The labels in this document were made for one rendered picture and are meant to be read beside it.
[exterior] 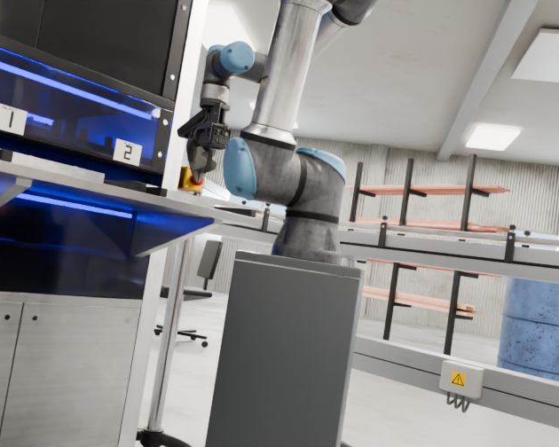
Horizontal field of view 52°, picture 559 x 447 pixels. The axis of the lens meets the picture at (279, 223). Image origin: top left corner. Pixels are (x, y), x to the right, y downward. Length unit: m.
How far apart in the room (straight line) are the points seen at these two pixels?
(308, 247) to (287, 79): 0.33
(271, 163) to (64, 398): 0.92
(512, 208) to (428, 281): 2.03
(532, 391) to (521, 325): 2.44
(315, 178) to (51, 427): 1.00
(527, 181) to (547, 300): 7.32
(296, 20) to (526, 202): 10.39
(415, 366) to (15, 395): 1.23
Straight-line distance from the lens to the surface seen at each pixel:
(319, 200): 1.18
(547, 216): 11.46
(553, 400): 1.89
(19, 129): 1.56
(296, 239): 1.16
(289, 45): 1.15
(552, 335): 4.27
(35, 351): 1.64
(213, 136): 1.50
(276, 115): 1.13
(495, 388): 1.94
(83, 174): 1.34
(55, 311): 1.64
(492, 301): 11.20
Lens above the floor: 0.78
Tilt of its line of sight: 4 degrees up
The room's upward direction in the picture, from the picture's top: 9 degrees clockwise
